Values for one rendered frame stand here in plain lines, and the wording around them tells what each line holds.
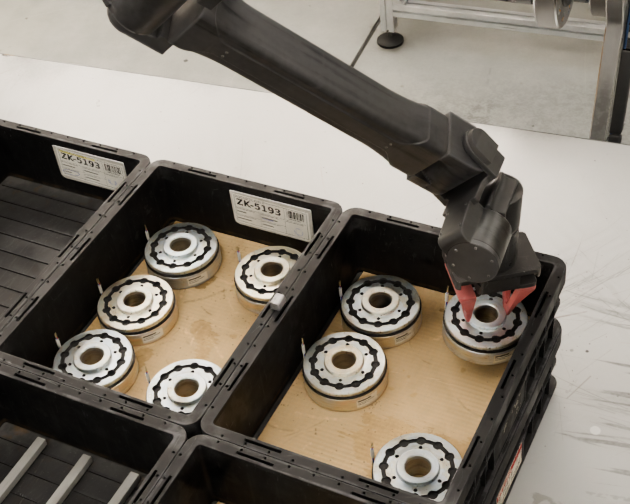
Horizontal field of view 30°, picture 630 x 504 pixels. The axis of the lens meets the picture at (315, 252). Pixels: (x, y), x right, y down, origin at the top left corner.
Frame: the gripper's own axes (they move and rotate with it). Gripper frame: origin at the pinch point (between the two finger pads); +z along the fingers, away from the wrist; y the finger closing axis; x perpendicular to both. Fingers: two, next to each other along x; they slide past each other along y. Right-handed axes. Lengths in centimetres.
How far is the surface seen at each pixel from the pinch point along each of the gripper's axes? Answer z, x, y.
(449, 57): 92, 180, 50
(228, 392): -2.2, -7.3, -32.5
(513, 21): 78, 172, 66
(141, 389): 8.7, 4.6, -42.9
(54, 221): 10, 41, -53
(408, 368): 6.9, -1.1, -10.0
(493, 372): 6.4, -4.5, -0.1
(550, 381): 17.6, 1.0, 10.2
